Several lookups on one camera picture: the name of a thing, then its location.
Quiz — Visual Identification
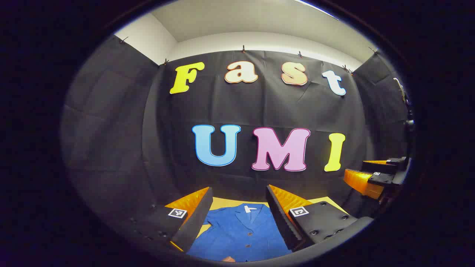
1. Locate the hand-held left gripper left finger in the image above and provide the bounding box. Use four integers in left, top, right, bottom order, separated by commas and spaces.
126, 187, 214, 253

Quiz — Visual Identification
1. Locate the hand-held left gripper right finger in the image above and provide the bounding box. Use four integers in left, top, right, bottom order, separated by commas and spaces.
266, 184, 360, 253

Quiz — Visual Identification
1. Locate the blue corduroy shirt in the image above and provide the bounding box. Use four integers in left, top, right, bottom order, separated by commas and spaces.
186, 202, 294, 263

